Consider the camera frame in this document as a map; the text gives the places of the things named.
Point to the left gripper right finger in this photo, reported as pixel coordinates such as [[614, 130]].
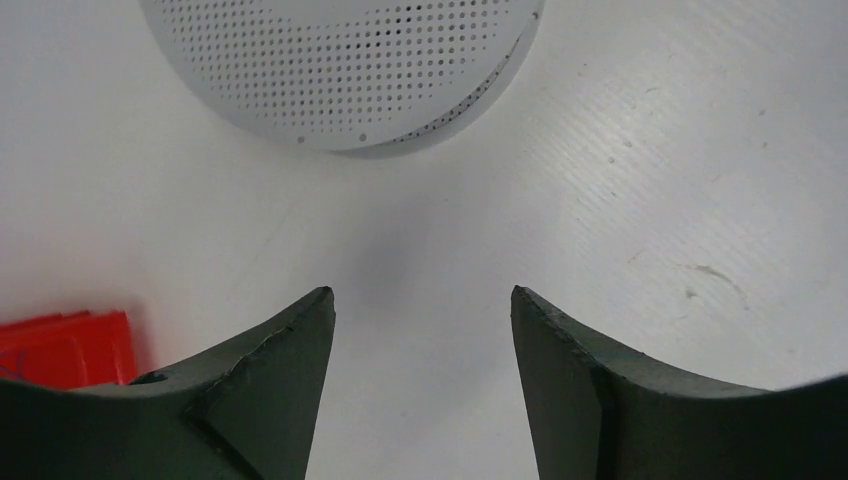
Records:
[[599, 409]]

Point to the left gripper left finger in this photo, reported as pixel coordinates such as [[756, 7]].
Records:
[[243, 409]]

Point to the white perforated spool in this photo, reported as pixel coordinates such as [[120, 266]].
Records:
[[359, 77]]

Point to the red plastic bin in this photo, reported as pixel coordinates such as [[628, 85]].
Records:
[[69, 351]]

